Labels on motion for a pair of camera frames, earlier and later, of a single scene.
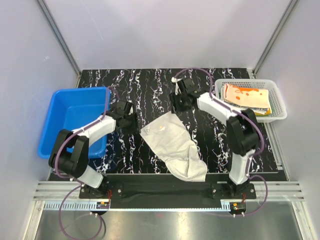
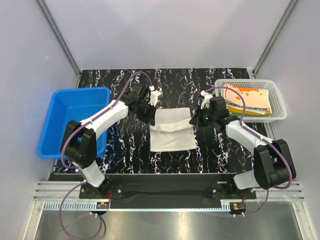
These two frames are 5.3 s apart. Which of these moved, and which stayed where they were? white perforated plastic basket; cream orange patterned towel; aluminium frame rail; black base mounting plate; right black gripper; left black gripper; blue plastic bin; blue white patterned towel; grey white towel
Moved: left black gripper; grey white towel; right black gripper
Stayed: white perforated plastic basket; aluminium frame rail; black base mounting plate; cream orange patterned towel; blue plastic bin; blue white patterned towel
